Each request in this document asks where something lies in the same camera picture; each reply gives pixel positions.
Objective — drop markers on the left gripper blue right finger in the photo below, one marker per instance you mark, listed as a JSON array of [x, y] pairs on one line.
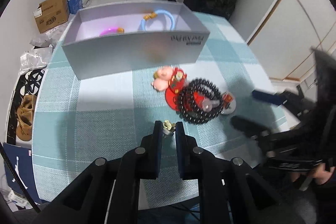
[[183, 156]]

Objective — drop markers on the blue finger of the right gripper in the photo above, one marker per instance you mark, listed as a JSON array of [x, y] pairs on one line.
[[250, 128], [275, 99]]

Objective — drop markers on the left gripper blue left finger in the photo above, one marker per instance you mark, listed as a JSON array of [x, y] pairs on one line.
[[156, 148]]

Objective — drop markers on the small gold ring charm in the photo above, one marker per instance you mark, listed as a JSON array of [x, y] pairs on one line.
[[168, 128]]

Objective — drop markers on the red round charm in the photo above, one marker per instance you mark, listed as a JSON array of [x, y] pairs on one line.
[[188, 99]]

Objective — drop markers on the pink pig figure keychain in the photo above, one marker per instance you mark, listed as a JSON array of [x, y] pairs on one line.
[[169, 78]]

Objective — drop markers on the person's right hand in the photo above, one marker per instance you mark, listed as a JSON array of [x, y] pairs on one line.
[[320, 175]]

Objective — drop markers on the teal plaid tablecloth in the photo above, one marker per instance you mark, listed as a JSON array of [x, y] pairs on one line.
[[77, 121]]

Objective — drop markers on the grey cardboard phone box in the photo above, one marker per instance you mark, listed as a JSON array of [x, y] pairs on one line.
[[126, 36]]

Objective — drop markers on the blue Jordan shoe box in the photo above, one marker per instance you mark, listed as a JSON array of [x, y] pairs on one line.
[[21, 159]]

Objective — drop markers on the brown suede shoes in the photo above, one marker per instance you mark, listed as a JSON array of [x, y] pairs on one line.
[[25, 117]]

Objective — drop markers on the black white patterned slippers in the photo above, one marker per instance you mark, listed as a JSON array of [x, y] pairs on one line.
[[29, 83]]

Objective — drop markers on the clear plastic packaging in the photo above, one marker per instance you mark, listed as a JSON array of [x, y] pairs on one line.
[[43, 47]]

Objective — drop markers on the brown cardboard box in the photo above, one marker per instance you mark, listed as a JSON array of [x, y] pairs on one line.
[[51, 13]]

